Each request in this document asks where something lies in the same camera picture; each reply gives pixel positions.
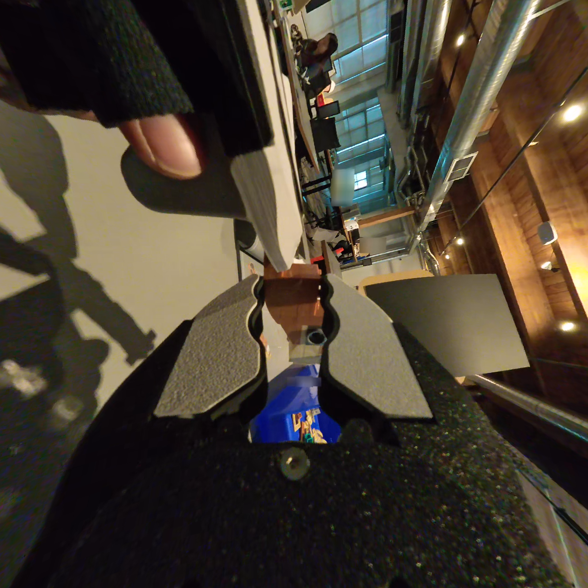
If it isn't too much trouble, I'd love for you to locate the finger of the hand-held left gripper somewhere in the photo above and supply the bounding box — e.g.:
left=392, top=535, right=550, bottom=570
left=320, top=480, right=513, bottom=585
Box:
left=231, top=0, right=306, bottom=272

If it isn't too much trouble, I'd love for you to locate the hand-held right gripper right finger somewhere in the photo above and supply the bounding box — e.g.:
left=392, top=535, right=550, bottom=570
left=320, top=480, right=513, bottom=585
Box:
left=319, top=274, right=435, bottom=422

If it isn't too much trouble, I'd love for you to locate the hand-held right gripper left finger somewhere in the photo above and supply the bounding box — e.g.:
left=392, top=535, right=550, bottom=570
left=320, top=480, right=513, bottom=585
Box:
left=154, top=274, right=269, bottom=420

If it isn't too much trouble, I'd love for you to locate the blue plastic bin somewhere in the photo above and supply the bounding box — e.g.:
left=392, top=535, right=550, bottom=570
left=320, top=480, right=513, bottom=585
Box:
left=249, top=363, right=343, bottom=445

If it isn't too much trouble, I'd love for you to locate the white desk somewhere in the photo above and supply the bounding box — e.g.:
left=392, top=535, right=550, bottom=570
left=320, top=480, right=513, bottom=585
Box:
left=0, top=99, right=258, bottom=584

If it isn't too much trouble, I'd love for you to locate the person's left hand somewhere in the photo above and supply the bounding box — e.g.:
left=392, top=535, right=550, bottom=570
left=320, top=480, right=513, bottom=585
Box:
left=0, top=0, right=204, bottom=179

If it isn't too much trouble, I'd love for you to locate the long white table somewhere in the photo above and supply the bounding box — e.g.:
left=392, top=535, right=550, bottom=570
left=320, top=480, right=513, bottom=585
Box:
left=276, top=0, right=322, bottom=171

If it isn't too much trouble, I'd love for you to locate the dark grey panel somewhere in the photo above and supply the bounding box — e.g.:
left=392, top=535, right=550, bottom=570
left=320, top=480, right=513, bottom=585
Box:
left=365, top=273, right=531, bottom=377

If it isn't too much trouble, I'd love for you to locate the brown wooden board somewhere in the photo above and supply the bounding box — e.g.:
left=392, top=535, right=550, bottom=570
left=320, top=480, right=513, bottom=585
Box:
left=263, top=264, right=329, bottom=345

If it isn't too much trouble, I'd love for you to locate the large window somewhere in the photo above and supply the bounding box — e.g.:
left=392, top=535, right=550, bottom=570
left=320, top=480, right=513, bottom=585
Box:
left=305, top=0, right=405, bottom=217

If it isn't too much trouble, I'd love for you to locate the silver metal pipe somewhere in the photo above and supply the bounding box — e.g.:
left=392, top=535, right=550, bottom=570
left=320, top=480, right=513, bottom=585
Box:
left=464, top=374, right=588, bottom=442

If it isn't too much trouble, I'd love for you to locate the white vent grille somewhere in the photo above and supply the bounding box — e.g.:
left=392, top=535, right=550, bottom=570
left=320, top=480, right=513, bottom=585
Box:
left=443, top=152, right=479, bottom=182

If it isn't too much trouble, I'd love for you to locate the large silver ventilation duct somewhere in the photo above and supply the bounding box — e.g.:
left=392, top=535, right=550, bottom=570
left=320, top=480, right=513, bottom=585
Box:
left=416, top=0, right=559, bottom=230

